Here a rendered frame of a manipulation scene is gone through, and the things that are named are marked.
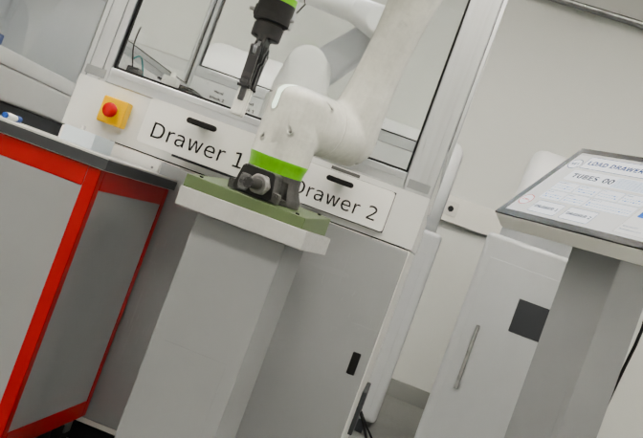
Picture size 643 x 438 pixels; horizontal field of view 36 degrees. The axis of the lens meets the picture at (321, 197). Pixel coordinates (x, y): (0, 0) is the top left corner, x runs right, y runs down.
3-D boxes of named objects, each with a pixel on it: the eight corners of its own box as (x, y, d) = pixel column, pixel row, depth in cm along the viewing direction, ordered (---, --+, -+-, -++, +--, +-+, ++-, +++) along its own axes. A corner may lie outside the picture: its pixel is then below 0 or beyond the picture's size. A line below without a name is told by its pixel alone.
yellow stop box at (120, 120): (119, 127, 267) (128, 102, 267) (94, 119, 268) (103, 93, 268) (124, 130, 272) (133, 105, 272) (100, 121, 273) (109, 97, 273)
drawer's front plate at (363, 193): (381, 231, 261) (395, 192, 262) (278, 194, 265) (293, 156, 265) (381, 232, 263) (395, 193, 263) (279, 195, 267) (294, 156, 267)
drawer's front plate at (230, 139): (248, 181, 233) (264, 137, 234) (135, 140, 237) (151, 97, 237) (250, 182, 235) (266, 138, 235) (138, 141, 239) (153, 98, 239)
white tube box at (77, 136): (90, 149, 238) (96, 134, 238) (59, 138, 240) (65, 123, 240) (109, 156, 250) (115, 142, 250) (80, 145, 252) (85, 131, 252)
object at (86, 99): (411, 251, 262) (430, 199, 262) (61, 121, 274) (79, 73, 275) (415, 253, 356) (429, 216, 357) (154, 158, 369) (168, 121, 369)
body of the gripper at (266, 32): (258, 24, 251) (245, 58, 251) (253, 15, 243) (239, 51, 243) (286, 33, 250) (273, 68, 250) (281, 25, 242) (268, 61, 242)
